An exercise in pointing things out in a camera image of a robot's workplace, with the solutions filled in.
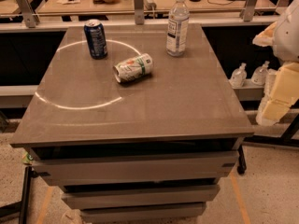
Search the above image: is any grey drawer cabinet table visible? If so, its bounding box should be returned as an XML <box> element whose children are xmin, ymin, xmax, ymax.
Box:
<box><xmin>11</xmin><ymin>24</ymin><xmax>253</xmax><ymax>224</ymax></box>

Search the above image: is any sanitizer bottle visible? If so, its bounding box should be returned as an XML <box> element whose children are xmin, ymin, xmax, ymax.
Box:
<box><xmin>230</xmin><ymin>63</ymin><xmax>247</xmax><ymax>88</ymax></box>
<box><xmin>251</xmin><ymin>61</ymin><xmax>270</xmax><ymax>86</ymax></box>

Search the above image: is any middle metal bracket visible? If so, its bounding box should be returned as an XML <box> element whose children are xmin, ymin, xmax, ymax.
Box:
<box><xmin>134</xmin><ymin>0</ymin><xmax>144</xmax><ymax>25</ymax></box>

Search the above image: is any left metal bracket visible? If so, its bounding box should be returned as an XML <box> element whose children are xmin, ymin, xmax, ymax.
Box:
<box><xmin>16</xmin><ymin>0</ymin><xmax>39</xmax><ymax>28</ymax></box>

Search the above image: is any white power strip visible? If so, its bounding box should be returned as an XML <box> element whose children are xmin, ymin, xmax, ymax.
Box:
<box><xmin>143</xmin><ymin>0</ymin><xmax>156</xmax><ymax>10</ymax></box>

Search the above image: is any white green crushed can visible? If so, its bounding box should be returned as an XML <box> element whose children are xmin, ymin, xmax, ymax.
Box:
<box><xmin>113</xmin><ymin>53</ymin><xmax>153</xmax><ymax>83</ymax></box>

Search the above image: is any left sanitizer bottle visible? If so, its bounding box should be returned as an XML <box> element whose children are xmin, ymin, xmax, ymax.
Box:
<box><xmin>230</xmin><ymin>63</ymin><xmax>247</xmax><ymax>88</ymax></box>

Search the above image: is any blue soda can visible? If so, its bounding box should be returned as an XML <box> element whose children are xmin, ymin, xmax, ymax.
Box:
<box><xmin>84</xmin><ymin>19</ymin><xmax>107</xmax><ymax>60</ymax></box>

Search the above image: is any right sanitizer bottle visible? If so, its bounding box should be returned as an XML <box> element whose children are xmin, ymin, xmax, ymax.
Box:
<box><xmin>251</xmin><ymin>61</ymin><xmax>270</xmax><ymax>86</ymax></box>

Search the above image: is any clear plastic water bottle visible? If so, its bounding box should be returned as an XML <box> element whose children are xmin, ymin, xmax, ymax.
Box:
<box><xmin>166</xmin><ymin>0</ymin><xmax>190</xmax><ymax>57</ymax></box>

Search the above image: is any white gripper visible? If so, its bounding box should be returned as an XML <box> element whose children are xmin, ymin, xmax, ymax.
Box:
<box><xmin>252</xmin><ymin>0</ymin><xmax>299</xmax><ymax>126</ymax></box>

